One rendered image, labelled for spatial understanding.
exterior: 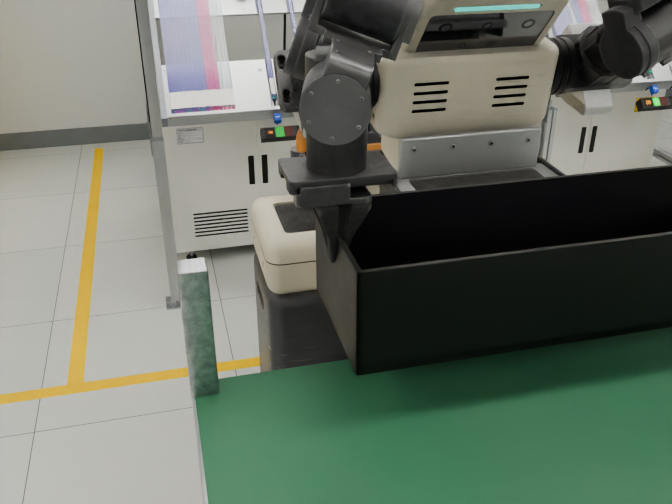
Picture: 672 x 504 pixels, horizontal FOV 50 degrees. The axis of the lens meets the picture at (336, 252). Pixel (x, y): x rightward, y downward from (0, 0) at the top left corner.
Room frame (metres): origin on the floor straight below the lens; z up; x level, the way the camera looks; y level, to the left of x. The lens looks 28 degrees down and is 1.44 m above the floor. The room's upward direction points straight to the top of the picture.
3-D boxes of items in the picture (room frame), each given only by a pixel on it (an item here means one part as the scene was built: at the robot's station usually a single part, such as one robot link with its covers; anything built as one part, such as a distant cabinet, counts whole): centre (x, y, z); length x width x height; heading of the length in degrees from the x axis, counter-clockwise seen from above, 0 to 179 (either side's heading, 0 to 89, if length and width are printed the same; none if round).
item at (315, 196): (0.64, 0.01, 1.14); 0.07 x 0.07 x 0.09; 14
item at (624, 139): (3.36, -1.02, 0.31); 0.70 x 0.65 x 0.62; 104
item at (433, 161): (1.01, -0.20, 0.99); 0.28 x 0.16 x 0.22; 104
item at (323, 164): (0.65, 0.00, 1.21); 0.10 x 0.07 x 0.07; 104
